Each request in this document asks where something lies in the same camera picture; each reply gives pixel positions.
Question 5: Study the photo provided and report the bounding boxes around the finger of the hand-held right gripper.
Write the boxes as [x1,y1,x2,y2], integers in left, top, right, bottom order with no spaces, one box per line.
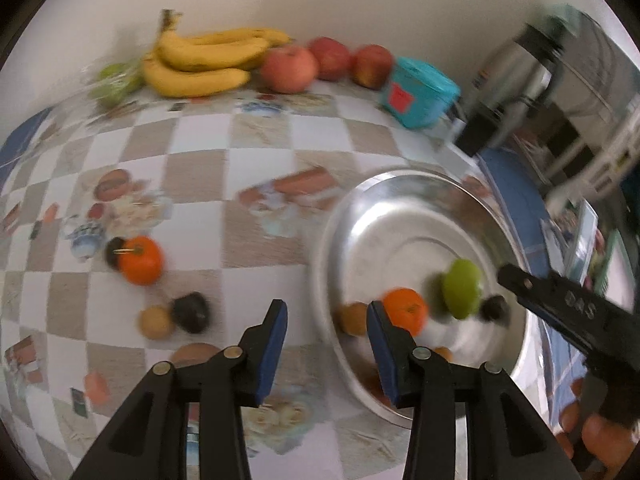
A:
[497,264,558,326]

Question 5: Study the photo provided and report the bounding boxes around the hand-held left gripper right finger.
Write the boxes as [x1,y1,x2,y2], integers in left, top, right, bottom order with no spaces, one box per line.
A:
[366,301,581,480]

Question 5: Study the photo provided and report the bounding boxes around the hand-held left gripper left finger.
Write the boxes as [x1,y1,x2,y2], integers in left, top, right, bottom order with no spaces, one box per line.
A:
[70,299,289,480]

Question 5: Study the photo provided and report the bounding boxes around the dark purple plum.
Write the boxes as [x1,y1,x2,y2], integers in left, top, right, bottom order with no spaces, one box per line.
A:
[171,292,211,333]
[480,295,510,322]
[104,237,128,268]

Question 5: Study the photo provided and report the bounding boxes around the small brown kiwi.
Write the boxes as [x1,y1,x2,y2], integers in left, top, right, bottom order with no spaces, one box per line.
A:
[139,306,176,341]
[336,302,372,337]

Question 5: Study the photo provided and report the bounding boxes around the green mango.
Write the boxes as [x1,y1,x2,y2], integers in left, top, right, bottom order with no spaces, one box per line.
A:
[441,258,483,320]

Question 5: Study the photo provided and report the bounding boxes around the round steel basin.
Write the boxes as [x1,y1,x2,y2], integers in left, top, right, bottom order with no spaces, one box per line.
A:
[310,170,531,428]

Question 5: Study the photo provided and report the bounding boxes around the orange tangerine with stem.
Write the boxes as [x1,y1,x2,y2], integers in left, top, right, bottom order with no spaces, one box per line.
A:
[120,236,165,286]

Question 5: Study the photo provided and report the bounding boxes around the green fruits in plastic bag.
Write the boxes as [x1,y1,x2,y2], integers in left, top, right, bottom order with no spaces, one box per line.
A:
[82,57,146,108]

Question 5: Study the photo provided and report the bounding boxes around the person's right hand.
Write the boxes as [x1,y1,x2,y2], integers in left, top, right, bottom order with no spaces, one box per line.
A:
[555,399,640,470]

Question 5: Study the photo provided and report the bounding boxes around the grey phone stand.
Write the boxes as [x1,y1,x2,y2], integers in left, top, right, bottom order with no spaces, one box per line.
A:
[540,217,568,273]

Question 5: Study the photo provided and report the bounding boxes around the smartphone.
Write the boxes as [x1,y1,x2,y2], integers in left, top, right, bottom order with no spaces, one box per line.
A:
[565,199,599,286]

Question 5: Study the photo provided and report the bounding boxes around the black charger block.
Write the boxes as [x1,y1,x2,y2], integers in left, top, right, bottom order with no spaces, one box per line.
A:
[455,110,506,158]

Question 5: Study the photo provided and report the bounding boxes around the white charging dock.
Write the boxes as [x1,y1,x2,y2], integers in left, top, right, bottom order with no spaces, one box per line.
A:
[446,117,471,161]

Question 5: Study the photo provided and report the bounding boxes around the white chair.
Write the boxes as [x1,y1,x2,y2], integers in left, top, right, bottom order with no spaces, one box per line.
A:
[545,105,640,201]

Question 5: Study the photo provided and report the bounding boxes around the checkered printed tablecloth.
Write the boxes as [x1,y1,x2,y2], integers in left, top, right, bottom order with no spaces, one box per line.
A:
[0,77,640,480]

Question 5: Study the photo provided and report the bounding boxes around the teal plastic container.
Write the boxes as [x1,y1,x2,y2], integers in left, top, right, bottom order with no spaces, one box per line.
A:
[381,57,462,130]

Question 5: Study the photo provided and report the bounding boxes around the steel thermos jug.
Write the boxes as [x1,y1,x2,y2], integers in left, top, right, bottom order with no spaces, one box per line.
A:
[470,20,566,126]

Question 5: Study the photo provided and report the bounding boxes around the dark red apple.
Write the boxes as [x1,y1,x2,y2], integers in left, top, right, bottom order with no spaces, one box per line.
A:
[307,36,351,81]
[350,45,394,90]

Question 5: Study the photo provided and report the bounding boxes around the yellow banana bunch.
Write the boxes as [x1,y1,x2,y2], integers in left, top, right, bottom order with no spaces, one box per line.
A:
[141,9,293,98]

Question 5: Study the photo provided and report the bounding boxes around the pale red apple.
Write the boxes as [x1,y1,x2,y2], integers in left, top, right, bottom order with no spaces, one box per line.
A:
[260,45,320,94]

